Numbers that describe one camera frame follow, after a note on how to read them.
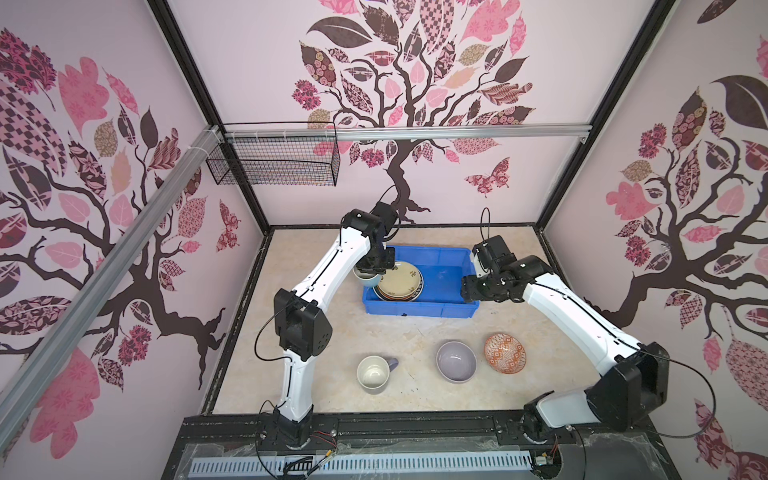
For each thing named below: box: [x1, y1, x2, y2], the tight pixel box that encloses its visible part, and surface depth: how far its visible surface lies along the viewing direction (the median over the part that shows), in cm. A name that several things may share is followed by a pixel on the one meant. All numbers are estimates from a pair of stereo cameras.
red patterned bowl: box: [484, 333, 527, 375], surface depth 87 cm
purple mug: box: [356, 355, 399, 395], surface depth 80 cm
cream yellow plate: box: [373, 261, 425, 302], surface depth 100 cm
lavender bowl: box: [435, 341, 478, 384], surface depth 85 cm
